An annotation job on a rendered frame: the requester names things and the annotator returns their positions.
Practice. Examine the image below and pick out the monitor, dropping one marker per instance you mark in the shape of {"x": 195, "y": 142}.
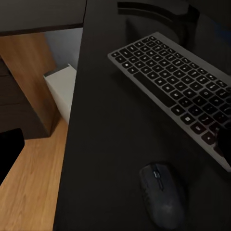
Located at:
{"x": 217, "y": 10}

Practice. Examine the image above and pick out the desk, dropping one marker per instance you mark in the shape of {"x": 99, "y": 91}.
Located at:
{"x": 115, "y": 129}

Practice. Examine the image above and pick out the keyboard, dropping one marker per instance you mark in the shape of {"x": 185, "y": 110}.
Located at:
{"x": 194, "y": 93}

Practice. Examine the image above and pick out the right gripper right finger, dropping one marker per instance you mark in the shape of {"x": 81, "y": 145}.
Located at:
{"x": 223, "y": 143}

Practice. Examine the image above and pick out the desktop computer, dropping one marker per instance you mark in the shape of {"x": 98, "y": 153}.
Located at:
{"x": 61, "y": 82}

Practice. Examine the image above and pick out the mouse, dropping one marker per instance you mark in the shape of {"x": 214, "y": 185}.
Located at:
{"x": 164, "y": 196}

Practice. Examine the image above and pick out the cabinet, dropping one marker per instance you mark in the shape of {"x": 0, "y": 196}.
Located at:
{"x": 25, "y": 99}

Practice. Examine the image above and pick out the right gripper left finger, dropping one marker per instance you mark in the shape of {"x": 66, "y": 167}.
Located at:
{"x": 11, "y": 145}

